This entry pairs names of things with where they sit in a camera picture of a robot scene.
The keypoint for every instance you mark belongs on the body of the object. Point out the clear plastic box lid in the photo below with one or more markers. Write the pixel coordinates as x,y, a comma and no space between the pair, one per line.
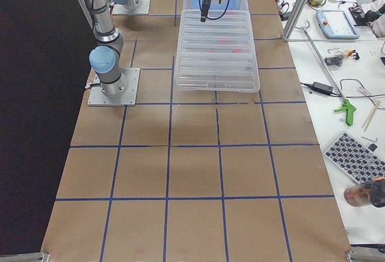
202,63

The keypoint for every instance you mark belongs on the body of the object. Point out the clear plastic storage box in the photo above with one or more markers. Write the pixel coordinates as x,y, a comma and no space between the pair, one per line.
242,5

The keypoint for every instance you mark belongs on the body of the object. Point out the teach pendant tablet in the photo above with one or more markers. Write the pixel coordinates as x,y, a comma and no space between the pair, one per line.
336,25

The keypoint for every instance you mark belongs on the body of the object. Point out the black power adapter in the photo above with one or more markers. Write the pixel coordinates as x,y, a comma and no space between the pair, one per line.
321,88

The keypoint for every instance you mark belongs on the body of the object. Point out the yellow black tool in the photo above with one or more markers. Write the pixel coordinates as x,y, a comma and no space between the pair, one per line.
352,54

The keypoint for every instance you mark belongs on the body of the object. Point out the reacher grabber tool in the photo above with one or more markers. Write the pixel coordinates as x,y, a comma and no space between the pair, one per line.
346,105

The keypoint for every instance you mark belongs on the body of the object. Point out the wooden chopsticks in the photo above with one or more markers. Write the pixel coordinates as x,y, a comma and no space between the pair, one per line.
370,116

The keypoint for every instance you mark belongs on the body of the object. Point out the grey keyboard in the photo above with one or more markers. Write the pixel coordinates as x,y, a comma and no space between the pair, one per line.
355,160

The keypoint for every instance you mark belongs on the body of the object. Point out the allen key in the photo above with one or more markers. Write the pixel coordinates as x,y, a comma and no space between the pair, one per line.
370,140

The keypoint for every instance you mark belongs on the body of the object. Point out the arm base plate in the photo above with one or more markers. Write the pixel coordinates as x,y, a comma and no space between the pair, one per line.
123,92
142,10

